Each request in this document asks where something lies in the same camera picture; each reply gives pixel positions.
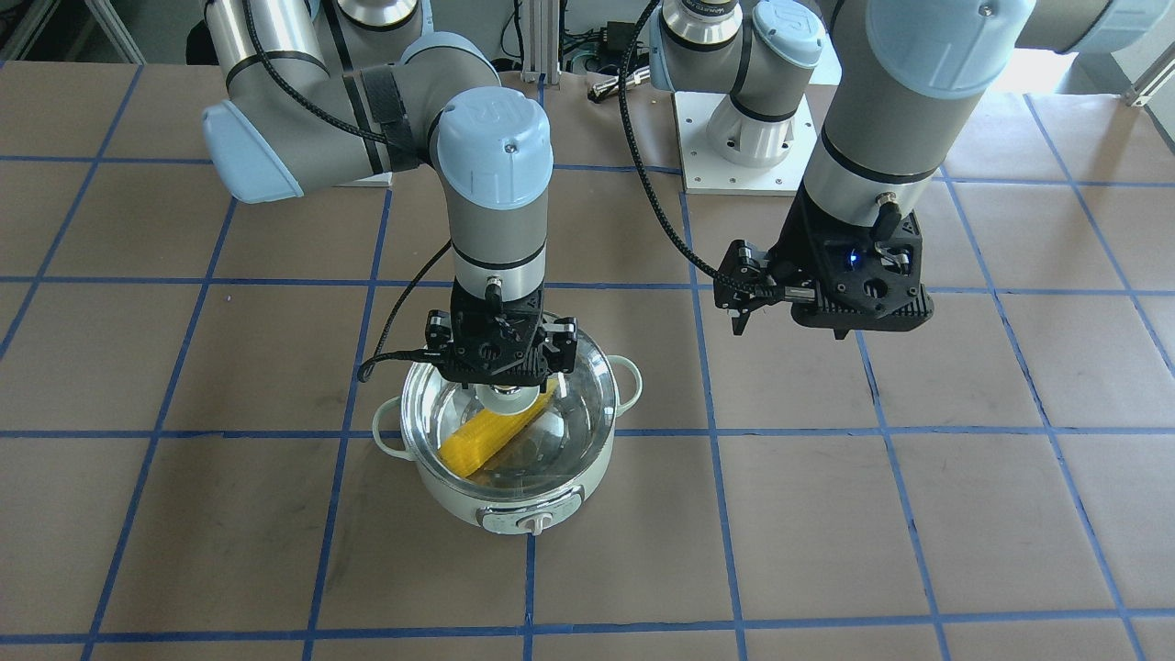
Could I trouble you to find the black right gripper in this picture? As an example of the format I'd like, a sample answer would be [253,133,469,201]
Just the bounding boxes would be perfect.
[424,282,578,394]

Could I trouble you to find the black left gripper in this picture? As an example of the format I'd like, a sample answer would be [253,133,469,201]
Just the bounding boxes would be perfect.
[714,189,934,339]

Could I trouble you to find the glass pot lid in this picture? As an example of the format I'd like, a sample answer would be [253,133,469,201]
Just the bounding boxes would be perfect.
[400,331,620,503]

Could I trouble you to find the yellow corn cob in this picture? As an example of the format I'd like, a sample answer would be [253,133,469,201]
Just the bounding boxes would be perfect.
[437,390,553,478]

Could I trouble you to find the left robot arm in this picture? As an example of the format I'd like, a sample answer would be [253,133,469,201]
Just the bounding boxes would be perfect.
[642,1,1170,339]

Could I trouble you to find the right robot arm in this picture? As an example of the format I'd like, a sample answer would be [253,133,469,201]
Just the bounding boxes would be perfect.
[202,1,576,390]

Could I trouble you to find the pale green electric pot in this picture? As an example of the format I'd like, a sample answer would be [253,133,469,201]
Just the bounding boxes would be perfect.
[371,333,643,535]

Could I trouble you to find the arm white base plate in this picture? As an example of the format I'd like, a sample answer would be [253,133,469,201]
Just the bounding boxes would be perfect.
[673,92,817,196]

